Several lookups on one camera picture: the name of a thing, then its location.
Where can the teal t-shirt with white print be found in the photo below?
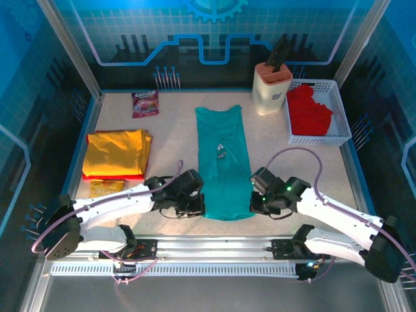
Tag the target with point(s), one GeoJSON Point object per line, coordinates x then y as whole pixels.
{"type": "Point", "coordinates": [224, 169]}

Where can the yellow snack bag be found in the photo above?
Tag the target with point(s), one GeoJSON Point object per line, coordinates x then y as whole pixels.
{"type": "Point", "coordinates": [107, 188]}

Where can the red crumpled t-shirt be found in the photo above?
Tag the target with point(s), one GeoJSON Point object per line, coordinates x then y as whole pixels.
{"type": "Point", "coordinates": [308, 113]}

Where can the purple candy bag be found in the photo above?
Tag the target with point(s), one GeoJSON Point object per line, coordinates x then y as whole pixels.
{"type": "Point", "coordinates": [145, 104]}

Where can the cream knife block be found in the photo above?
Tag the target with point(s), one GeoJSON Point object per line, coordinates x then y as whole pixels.
{"type": "Point", "coordinates": [269, 94]}

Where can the white plastic basket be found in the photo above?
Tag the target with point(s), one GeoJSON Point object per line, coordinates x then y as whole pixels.
{"type": "Point", "coordinates": [339, 97]}

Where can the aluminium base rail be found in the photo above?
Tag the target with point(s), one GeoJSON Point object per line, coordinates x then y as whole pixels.
{"type": "Point", "coordinates": [211, 247]}

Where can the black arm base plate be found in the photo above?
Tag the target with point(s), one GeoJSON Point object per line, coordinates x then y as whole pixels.
{"type": "Point", "coordinates": [149, 251]}
{"type": "Point", "coordinates": [282, 248]}

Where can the aluminium frame post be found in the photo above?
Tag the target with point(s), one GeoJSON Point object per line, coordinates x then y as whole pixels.
{"type": "Point", "coordinates": [73, 48]}
{"type": "Point", "coordinates": [360, 42]}

